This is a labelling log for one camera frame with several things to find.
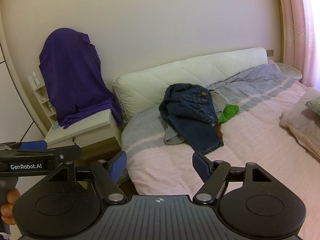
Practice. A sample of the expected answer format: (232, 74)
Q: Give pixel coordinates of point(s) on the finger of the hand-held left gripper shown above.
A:
(32, 145)
(67, 152)

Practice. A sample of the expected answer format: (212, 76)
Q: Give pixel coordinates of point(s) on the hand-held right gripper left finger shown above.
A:
(118, 166)

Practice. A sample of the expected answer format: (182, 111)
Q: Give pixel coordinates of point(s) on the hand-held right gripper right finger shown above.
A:
(201, 166)

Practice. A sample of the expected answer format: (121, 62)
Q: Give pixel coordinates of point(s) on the blue denim jeans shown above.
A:
(190, 110)

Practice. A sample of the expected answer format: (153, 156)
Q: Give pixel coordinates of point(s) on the person's left hand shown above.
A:
(12, 197)

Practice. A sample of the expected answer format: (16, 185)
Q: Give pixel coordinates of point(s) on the cream nightstand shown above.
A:
(82, 132)

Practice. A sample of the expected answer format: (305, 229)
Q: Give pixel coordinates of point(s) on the brown garment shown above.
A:
(219, 133)

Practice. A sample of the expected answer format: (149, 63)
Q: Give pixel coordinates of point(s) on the cream shelf organiser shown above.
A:
(41, 92)

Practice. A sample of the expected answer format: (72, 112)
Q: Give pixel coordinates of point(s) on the white wardrobe door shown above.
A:
(10, 92)

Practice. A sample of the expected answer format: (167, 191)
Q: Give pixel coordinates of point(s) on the green knitted garment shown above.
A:
(228, 112)

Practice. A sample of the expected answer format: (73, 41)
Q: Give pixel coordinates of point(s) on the beige grey garment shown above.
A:
(219, 105)

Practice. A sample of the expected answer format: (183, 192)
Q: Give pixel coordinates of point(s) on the small white bottle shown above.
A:
(35, 78)

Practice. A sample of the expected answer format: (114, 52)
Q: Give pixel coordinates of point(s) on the purple shirt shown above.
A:
(72, 80)

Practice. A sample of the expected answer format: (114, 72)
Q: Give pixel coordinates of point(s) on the white quilted headboard cushion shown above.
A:
(175, 75)

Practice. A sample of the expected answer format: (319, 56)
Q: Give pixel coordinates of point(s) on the folded pink blanket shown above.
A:
(300, 125)

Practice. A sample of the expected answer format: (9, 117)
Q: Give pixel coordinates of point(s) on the green pillow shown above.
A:
(315, 106)

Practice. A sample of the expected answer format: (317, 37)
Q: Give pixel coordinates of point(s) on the round white side table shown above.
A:
(291, 73)

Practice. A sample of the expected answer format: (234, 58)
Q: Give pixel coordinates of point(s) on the pink curtain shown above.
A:
(295, 30)

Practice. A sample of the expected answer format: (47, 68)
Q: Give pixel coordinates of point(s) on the wall outlet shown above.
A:
(270, 52)

